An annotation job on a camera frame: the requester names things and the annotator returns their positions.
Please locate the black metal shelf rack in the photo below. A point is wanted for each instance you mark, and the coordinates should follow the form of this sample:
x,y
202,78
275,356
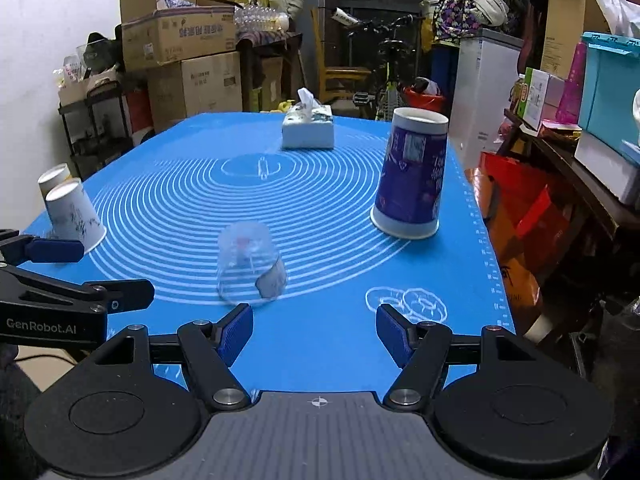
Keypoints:
x,y
95,130

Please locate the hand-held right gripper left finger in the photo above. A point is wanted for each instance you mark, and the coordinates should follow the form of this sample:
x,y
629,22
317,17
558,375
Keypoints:
x,y
234,334

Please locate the white and green carton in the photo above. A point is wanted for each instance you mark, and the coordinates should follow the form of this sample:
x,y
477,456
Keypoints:
x,y
534,99

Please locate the clear plastic cup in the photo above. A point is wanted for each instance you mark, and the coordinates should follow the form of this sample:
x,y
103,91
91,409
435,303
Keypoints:
x,y
250,265

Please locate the blue silicone mat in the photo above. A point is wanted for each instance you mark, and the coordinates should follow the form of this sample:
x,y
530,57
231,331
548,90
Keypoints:
x,y
175,200

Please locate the small cloth-covered table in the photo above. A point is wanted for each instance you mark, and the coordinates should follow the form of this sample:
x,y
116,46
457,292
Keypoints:
x,y
270,67

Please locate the dark wooden side table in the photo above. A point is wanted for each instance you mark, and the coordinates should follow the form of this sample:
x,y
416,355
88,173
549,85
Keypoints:
x,y
570,170

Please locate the wooden chair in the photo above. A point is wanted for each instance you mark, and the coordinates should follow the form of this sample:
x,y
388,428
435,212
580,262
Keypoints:
x,y
340,76

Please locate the red paper bag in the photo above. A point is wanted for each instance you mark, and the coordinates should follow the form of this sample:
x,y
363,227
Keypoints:
x,y
520,220

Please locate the pack of clear bottles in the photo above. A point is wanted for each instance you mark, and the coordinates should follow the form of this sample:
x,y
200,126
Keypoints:
x,y
260,19

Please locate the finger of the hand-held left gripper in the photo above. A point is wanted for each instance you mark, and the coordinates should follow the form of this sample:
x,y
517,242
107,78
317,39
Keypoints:
x,y
120,297
52,251

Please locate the white plastic bag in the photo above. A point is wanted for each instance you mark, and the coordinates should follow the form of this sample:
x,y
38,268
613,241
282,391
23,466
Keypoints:
x,y
612,7

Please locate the tall purple paper cup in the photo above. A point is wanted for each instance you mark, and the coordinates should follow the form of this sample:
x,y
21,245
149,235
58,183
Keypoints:
x,y
410,180

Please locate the tall brown cardboard box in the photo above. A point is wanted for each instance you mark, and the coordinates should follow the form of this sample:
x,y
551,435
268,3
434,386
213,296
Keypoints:
x,y
565,25

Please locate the pink packet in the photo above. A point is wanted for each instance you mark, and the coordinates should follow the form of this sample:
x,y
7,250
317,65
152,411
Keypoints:
x,y
572,87

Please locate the turquoise plastic storage box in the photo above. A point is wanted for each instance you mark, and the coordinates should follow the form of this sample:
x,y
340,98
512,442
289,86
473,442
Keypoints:
x,y
607,87

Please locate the white chest freezer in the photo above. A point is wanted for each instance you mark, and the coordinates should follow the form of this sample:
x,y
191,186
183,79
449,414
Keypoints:
x,y
482,100

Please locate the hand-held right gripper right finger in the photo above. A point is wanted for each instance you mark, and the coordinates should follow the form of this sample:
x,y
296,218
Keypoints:
x,y
393,334

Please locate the white paper cup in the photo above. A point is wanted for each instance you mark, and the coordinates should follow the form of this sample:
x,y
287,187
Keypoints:
x,y
52,176
75,217

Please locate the plain brown cardboard box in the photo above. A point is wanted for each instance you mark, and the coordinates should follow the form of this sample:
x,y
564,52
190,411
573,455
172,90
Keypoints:
x,y
195,87

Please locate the bicycle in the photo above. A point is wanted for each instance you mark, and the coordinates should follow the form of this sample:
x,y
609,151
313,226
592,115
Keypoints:
x,y
387,60

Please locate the white flat box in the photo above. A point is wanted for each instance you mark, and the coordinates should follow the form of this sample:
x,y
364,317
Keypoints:
x,y
607,167

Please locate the red plastic basin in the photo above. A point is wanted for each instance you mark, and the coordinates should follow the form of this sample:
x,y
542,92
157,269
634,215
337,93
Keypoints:
x,y
427,100

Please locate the floral purple bag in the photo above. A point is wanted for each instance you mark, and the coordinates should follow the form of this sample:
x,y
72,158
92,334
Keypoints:
x,y
457,15

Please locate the open printed cardboard box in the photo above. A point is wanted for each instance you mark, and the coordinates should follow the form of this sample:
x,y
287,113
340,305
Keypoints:
x,y
177,37

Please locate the white tissue box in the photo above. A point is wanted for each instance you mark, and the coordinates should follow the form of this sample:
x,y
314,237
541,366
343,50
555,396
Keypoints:
x,y
307,130

